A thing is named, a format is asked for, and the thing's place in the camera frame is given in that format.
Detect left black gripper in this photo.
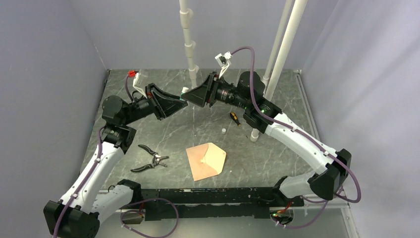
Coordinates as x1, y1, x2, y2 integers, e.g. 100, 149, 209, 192
122, 83, 188, 125

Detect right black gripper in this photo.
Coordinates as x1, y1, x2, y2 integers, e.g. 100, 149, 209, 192
181, 71, 251, 110

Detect tan envelope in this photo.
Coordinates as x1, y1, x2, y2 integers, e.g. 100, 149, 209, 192
186, 142, 226, 181

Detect green white glue stick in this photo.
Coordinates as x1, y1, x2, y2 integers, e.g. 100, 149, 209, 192
180, 87, 189, 100

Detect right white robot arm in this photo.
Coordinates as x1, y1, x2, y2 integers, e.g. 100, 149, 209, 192
181, 71, 351, 206

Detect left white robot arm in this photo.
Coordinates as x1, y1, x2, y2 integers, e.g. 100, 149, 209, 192
43, 83, 188, 238

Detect yellow black screwdriver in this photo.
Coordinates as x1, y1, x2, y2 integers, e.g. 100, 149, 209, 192
229, 112, 248, 138

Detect black pliers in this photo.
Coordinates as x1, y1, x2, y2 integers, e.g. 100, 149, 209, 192
130, 144, 170, 174

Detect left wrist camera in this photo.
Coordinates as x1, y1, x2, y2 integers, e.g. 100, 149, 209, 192
128, 69, 149, 97

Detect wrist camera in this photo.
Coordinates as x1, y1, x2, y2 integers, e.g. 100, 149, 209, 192
214, 52, 232, 78
128, 69, 149, 97

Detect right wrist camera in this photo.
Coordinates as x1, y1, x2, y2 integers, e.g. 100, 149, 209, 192
214, 52, 232, 78

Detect white PVC pipe frame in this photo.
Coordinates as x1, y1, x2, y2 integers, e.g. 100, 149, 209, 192
179, 0, 309, 142

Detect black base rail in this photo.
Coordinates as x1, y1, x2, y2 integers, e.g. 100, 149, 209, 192
108, 177, 306, 221

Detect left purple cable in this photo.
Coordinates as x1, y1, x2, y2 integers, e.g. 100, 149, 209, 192
52, 73, 179, 238

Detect purple cable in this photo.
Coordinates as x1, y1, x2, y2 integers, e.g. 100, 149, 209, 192
52, 73, 179, 238
229, 46, 362, 230

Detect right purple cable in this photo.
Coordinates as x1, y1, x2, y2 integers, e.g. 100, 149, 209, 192
229, 46, 362, 230

